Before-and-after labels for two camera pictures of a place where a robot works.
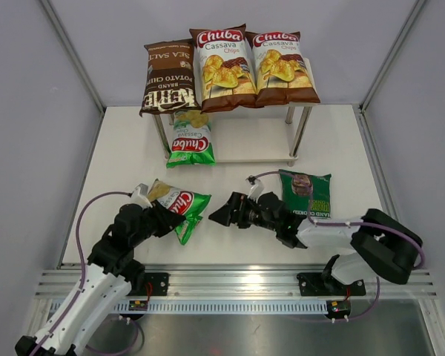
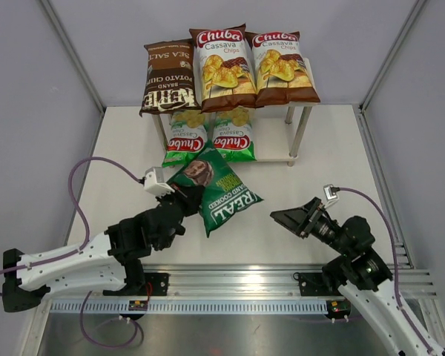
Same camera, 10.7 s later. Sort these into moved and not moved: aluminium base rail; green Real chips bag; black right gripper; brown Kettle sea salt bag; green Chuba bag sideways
Moved: black right gripper; green Real chips bag; green Chuba bag sideways
Not moved: brown Kettle sea salt bag; aluminium base rail
